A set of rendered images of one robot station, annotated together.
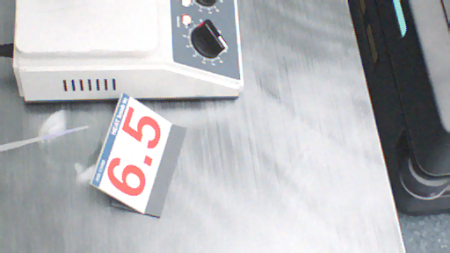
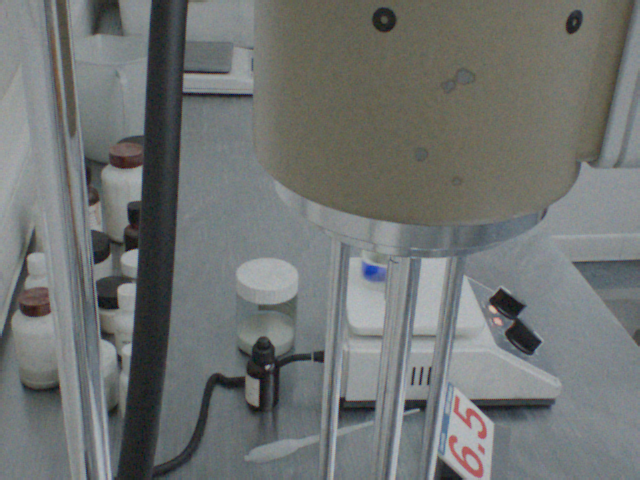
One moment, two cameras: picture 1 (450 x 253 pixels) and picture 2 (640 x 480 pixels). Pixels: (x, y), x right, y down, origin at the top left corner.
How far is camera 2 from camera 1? 0.38 m
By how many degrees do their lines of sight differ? 33
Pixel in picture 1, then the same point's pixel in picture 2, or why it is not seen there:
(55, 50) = not seen: hidden behind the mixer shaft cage
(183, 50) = (502, 341)
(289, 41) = (588, 364)
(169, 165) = (502, 457)
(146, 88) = (467, 383)
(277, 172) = (617, 466)
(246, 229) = not seen: outside the picture
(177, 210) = not seen: outside the picture
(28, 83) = (355, 371)
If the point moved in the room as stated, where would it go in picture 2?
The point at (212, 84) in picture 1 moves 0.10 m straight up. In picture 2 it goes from (533, 378) to (553, 282)
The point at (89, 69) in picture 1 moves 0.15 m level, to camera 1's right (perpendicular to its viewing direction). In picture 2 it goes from (417, 351) to (596, 377)
